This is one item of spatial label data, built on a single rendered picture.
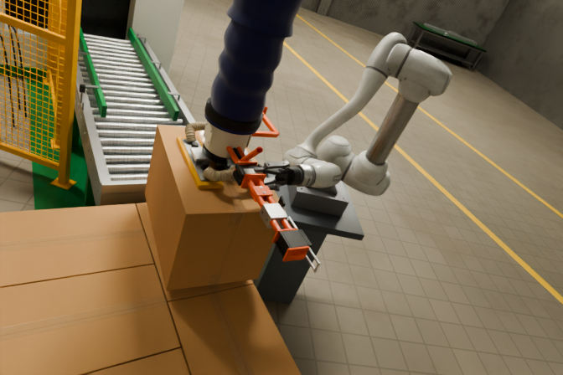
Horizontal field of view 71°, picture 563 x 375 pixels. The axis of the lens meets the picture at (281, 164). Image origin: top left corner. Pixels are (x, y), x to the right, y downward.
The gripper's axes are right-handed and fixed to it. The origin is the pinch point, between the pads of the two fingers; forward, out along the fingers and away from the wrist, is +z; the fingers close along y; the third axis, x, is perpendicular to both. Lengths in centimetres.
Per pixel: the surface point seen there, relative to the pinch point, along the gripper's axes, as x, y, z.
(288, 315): 7, 113, -66
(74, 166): 160, 113, 35
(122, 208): 53, 59, 27
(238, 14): 23, -49, 10
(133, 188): 63, 55, 21
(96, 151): 94, 54, 34
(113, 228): 40, 59, 34
